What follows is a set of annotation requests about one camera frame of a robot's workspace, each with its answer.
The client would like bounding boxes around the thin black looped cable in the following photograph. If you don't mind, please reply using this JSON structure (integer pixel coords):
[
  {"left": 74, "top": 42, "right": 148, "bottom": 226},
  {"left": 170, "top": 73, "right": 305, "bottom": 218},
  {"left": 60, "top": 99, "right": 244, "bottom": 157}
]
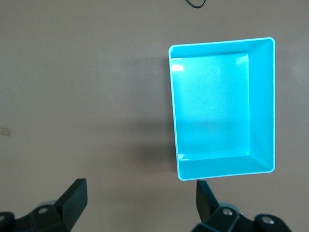
[{"left": 185, "top": 0, "right": 208, "bottom": 9}]

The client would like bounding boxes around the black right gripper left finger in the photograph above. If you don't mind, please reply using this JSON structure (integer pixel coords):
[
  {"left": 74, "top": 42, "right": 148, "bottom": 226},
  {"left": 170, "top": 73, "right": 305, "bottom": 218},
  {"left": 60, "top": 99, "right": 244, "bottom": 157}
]
[{"left": 0, "top": 178, "right": 88, "bottom": 232}]

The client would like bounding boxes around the blue plastic box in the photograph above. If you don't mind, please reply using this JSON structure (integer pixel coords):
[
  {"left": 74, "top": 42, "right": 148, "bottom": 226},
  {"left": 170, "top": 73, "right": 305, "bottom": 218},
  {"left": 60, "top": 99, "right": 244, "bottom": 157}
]
[{"left": 168, "top": 37, "right": 276, "bottom": 181}]

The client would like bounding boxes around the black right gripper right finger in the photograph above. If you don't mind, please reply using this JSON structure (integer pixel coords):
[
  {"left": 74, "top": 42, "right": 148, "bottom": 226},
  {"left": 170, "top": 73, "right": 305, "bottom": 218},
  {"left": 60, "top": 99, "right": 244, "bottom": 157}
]
[{"left": 193, "top": 180, "right": 290, "bottom": 232}]

